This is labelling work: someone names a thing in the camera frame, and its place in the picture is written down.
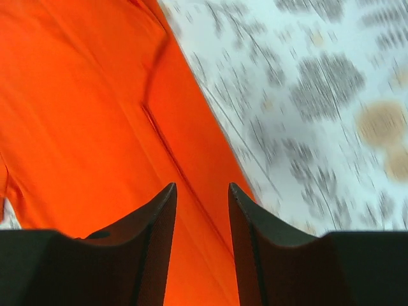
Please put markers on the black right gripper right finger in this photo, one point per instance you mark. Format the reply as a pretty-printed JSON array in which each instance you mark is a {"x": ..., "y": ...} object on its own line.
[{"x": 277, "y": 264}]

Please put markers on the floral patterned table mat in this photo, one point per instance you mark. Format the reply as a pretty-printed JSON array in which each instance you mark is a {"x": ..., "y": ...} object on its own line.
[{"x": 311, "y": 96}]

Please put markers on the orange t-shirt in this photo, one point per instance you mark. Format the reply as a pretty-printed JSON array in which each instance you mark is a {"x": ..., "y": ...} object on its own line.
[{"x": 100, "y": 111}]

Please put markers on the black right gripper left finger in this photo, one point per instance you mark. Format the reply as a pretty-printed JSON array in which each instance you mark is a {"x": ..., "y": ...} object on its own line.
[{"x": 125, "y": 263}]

